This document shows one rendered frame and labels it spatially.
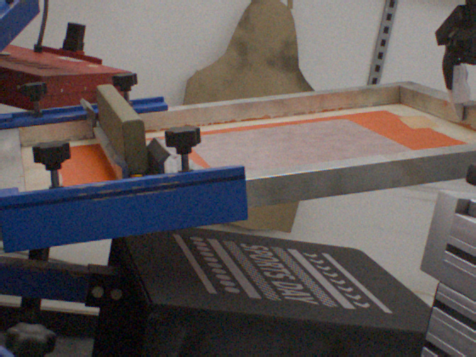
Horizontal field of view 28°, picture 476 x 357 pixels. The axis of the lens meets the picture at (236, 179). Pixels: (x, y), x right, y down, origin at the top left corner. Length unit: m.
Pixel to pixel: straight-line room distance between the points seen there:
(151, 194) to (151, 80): 2.34
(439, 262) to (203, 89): 2.52
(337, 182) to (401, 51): 2.54
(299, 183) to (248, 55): 2.30
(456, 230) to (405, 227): 2.91
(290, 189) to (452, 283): 0.30
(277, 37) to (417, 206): 0.93
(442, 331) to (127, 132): 0.50
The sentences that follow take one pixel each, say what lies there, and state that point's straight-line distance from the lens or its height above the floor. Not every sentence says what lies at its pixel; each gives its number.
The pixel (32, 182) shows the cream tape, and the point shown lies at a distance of 1.42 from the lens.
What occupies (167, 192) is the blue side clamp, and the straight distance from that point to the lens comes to 1.15.
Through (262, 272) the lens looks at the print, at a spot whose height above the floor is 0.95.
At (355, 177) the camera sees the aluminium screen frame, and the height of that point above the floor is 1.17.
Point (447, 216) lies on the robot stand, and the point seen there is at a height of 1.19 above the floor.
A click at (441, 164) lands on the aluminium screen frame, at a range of 1.27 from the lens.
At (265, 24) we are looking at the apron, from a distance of 3.50.
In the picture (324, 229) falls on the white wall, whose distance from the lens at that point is 3.76.
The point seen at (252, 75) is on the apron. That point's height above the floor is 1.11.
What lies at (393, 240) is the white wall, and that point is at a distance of 3.88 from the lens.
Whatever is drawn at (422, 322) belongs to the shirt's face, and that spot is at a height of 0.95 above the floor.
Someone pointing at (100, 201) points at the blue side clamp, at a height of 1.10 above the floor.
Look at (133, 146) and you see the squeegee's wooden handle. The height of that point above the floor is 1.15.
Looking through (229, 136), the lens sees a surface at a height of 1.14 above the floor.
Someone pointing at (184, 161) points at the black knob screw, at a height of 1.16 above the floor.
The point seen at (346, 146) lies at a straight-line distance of 1.48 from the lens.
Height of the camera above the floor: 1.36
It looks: 10 degrees down
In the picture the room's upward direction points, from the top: 11 degrees clockwise
